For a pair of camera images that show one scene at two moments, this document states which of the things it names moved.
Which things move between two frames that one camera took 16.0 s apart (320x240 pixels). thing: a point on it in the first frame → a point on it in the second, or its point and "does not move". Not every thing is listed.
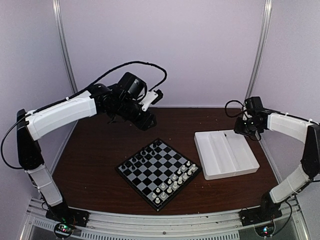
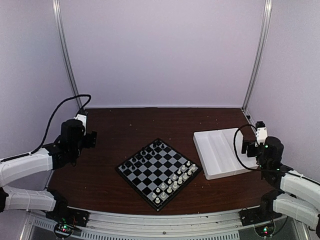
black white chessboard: (158, 173) does not move
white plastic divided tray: (225, 152) does not move
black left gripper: (143, 123) → (90, 139)
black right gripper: (238, 127) → (250, 153)
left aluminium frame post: (59, 24) does not move
